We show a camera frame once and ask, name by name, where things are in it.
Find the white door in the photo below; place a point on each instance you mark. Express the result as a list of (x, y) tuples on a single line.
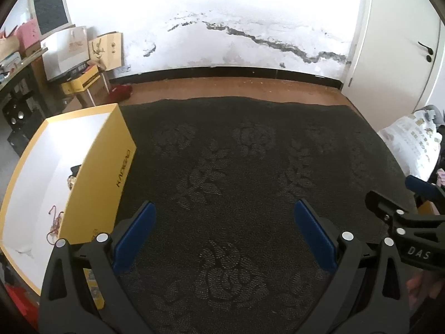
[(393, 41)]

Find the old white monitor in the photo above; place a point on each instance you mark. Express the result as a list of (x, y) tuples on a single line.
[(50, 10)]

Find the brown paper bag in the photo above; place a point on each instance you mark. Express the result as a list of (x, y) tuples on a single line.
[(107, 51)]

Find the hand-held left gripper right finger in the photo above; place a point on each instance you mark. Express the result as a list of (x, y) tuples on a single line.
[(314, 236)]

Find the yellow box with white inside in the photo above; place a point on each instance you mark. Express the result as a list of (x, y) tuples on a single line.
[(100, 153)]

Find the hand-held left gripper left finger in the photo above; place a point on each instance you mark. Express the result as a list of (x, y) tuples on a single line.
[(135, 238)]

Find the black framed desk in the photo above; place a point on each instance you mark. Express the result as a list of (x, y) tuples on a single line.
[(21, 65)]

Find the white paper bag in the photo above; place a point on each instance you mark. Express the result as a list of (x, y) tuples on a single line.
[(66, 54)]

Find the person's right hand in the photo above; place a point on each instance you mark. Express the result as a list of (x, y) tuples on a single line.
[(422, 283)]

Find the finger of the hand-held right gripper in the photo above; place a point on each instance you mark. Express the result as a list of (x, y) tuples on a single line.
[(386, 205), (422, 187)]

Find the pink box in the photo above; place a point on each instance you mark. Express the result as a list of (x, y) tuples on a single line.
[(28, 36)]

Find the flat yellow box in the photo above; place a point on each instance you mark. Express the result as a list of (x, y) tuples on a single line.
[(80, 81)]

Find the white printed pillow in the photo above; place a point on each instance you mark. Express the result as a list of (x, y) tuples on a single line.
[(412, 146)]

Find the black speaker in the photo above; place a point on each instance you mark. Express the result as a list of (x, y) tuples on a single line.
[(21, 111)]

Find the beige bag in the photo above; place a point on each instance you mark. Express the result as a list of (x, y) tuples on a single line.
[(8, 45)]

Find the black box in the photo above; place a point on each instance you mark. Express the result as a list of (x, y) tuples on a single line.
[(19, 141)]

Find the brown cardboard box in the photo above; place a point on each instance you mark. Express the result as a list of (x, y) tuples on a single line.
[(78, 101)]

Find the red plastic object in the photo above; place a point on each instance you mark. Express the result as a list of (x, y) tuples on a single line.
[(19, 304)]

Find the dark floral mat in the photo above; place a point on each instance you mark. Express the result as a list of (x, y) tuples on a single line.
[(243, 181)]

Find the red cloth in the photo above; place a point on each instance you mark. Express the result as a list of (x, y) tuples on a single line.
[(120, 92)]

